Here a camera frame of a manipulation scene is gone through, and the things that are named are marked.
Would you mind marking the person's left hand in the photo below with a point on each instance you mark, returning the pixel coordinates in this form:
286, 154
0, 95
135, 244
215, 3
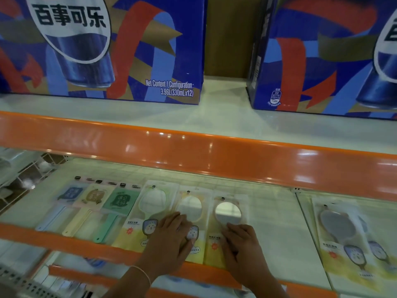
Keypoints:
170, 245

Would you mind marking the person's right hand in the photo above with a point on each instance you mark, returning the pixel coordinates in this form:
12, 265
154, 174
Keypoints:
245, 257

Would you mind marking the round mirror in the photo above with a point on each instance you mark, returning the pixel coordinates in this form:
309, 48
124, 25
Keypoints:
228, 211
190, 207
152, 198
338, 226

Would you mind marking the orange edged white shelf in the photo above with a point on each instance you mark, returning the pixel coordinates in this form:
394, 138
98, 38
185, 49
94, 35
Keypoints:
186, 148

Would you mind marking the person's left forearm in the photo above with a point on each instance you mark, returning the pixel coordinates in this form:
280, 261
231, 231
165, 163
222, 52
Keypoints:
130, 285

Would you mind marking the person's right forearm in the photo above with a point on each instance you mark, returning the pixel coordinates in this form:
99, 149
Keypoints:
266, 290

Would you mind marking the blue printed drink carton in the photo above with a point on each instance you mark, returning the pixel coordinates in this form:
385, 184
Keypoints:
310, 58
139, 43

